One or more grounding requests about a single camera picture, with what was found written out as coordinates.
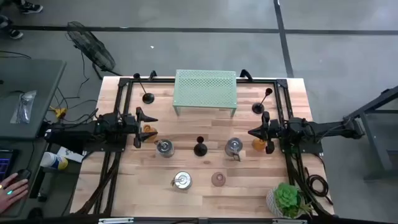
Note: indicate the person's hand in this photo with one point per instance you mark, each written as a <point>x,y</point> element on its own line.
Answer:
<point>11,193</point>

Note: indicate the tall black candlestick holder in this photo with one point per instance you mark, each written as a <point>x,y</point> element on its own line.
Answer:
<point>148,98</point>

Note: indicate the amber ribbed glass candle holder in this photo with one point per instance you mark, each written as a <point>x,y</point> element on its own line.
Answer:
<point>148,128</point>
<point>258,145</point>

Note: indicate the clear plastic bag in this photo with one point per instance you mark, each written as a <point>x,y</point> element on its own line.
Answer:
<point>24,107</point>

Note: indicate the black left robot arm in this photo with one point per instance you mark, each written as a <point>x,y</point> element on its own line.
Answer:
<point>77,133</point>

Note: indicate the black floor fan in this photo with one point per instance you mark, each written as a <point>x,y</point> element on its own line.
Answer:
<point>93,49</point>

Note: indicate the person's shoe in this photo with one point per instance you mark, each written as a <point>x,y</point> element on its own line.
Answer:
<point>31,7</point>
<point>15,34</point>

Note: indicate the green succulent in white pot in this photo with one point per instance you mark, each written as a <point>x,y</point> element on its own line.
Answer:
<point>286,196</point>

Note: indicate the silver tin candle brown tag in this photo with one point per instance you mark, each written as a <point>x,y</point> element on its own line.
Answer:
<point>234,146</point>
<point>165,148</point>

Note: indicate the silver metal bracket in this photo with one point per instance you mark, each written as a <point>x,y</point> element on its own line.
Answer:
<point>115,221</point>
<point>289,221</point>

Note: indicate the black caster wheel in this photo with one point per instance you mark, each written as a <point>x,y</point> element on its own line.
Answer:
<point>42,197</point>

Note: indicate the medium black candlestick holder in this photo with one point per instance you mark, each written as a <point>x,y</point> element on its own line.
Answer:
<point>258,108</point>

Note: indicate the dark grey desk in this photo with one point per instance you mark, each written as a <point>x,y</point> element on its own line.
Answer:
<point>25,146</point>

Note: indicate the black metal stand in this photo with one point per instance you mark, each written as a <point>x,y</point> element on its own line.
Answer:
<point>373,107</point>

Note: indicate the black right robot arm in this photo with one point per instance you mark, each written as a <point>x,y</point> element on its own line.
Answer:
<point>326,130</point>

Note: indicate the white printed paper sheet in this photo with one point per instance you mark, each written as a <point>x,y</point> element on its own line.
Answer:
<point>71,154</point>

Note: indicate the green perforated metal shelf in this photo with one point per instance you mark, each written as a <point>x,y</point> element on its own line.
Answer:
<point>205,90</point>

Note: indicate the short black candlestick holder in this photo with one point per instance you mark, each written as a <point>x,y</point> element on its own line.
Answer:
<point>200,150</point>

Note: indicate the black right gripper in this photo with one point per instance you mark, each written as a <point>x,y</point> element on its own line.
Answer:
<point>277,130</point>

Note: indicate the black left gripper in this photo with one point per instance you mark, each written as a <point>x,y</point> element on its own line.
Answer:
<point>130,124</point>

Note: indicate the white canister yellow lid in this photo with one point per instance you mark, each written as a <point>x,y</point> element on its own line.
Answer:
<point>53,160</point>

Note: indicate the grey side table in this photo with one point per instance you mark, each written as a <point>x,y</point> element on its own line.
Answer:
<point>31,93</point>

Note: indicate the black table clamp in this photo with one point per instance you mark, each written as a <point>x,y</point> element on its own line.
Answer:
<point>152,74</point>
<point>246,74</point>

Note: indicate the silver tin candle pale tag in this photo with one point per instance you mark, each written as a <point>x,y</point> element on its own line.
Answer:
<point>182,181</point>

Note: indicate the black metal table frame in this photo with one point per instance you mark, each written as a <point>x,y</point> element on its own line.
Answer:
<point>149,80</point>

